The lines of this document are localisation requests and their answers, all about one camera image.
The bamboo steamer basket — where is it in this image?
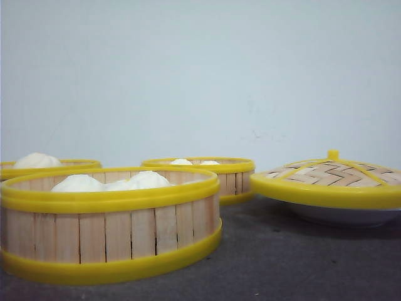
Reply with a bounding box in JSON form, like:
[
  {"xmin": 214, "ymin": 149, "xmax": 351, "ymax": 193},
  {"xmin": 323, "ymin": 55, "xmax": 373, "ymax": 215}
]
[
  {"xmin": 1, "ymin": 159, "xmax": 102, "ymax": 182},
  {"xmin": 142, "ymin": 156, "xmax": 256, "ymax": 206},
  {"xmin": 1, "ymin": 167, "xmax": 222, "ymax": 285}
]

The woven bamboo steamer lid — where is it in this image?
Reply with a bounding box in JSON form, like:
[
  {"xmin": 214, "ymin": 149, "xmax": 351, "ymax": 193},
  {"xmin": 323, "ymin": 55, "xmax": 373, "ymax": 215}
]
[{"xmin": 250, "ymin": 150, "xmax": 400, "ymax": 210}]

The white bun back basket right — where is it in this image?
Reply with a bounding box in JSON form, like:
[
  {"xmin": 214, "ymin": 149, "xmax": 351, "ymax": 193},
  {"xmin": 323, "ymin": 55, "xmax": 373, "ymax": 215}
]
[{"xmin": 200, "ymin": 160, "xmax": 220, "ymax": 166}]

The white bun front right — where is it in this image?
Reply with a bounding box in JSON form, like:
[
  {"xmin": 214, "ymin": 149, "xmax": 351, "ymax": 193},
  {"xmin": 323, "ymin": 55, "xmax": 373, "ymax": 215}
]
[{"xmin": 128, "ymin": 171, "xmax": 171, "ymax": 190}]

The white bun front middle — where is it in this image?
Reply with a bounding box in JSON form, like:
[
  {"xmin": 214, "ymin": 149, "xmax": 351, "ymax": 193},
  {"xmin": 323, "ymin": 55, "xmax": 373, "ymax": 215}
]
[{"xmin": 104, "ymin": 179, "xmax": 137, "ymax": 191}]

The white bun front left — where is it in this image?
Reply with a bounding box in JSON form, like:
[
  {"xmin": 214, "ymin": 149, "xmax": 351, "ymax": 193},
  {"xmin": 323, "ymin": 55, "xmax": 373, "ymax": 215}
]
[{"xmin": 51, "ymin": 174, "xmax": 105, "ymax": 193}]

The white plate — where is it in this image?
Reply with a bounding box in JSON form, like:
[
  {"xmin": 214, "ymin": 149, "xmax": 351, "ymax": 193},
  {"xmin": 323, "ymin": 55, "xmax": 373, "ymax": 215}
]
[{"xmin": 281, "ymin": 201, "xmax": 400, "ymax": 228}]

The large white bun far left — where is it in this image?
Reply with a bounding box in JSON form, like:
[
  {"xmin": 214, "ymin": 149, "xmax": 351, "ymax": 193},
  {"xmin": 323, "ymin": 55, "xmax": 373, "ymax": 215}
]
[{"xmin": 13, "ymin": 152, "xmax": 62, "ymax": 169}]

